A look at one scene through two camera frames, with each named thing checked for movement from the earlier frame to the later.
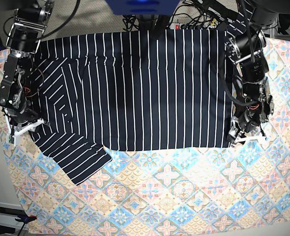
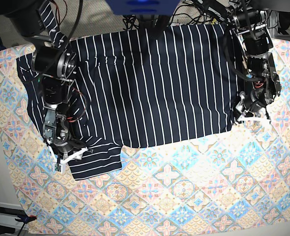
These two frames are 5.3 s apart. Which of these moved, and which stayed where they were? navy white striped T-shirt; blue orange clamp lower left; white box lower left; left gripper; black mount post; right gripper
Moved: left gripper; right gripper; navy white striped T-shirt
Stayed: white box lower left; blue orange clamp lower left; black mount post
